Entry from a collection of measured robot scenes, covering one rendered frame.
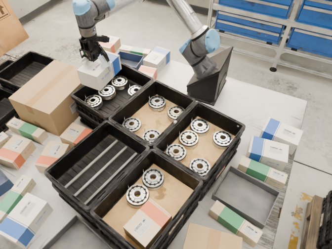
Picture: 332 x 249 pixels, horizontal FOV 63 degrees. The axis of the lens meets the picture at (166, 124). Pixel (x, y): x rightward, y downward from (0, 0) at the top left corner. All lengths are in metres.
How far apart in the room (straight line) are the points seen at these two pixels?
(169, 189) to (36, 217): 0.61
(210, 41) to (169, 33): 2.32
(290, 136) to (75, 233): 1.22
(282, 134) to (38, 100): 1.39
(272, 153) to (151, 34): 2.69
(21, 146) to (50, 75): 0.48
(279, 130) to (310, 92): 1.67
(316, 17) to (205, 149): 2.03
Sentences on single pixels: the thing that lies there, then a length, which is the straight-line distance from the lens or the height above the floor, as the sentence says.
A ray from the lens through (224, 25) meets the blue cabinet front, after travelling 3.32.
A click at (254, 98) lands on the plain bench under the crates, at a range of 1.95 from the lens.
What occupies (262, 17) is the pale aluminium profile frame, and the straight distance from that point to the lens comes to 3.12.
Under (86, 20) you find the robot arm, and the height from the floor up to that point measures 1.40.
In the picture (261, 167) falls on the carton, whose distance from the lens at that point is 1.52.
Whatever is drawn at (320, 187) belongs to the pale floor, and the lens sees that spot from 2.55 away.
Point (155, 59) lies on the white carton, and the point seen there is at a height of 0.79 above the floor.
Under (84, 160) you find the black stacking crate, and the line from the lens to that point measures 1.44.
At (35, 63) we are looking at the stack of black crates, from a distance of 2.76.
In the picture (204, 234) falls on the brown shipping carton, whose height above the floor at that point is 0.86.
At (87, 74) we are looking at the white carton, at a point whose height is 1.14.
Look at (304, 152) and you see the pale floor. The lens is 2.70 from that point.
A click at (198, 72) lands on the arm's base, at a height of 0.92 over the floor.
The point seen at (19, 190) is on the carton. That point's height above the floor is 0.76.
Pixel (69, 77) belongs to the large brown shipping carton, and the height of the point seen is 0.90.
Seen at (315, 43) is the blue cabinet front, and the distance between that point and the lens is 3.23.
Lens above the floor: 1.99
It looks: 49 degrees down
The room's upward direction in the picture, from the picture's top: straight up
